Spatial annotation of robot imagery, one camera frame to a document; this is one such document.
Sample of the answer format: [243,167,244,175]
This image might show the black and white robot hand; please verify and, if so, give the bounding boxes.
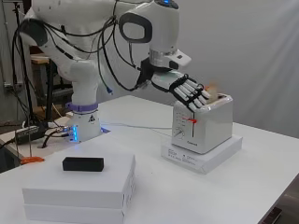
[150,69,212,113]

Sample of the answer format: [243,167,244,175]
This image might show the tan toast slice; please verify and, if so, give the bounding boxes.
[207,81,220,95]

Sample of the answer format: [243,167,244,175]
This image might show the steel toaster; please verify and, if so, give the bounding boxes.
[170,92,235,155]

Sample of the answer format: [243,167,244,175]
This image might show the white hanging sheet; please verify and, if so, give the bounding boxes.
[102,0,299,140]

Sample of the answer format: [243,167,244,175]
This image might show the white flat box under toaster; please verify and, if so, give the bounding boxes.
[160,133,244,175]

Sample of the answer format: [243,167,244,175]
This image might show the black block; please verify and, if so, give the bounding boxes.
[62,156,106,173]

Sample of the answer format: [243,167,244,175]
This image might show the wooden shelf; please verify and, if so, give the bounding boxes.
[29,52,75,123]

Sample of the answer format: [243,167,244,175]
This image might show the black tripod stand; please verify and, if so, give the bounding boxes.
[2,0,36,127]

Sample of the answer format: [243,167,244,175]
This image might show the black power brick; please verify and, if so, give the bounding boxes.
[14,124,42,145]

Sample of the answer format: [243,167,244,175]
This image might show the white toaster power cord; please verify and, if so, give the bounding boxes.
[100,121,174,138]

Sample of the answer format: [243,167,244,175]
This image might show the orange clamp handle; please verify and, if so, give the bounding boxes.
[20,155,47,165]

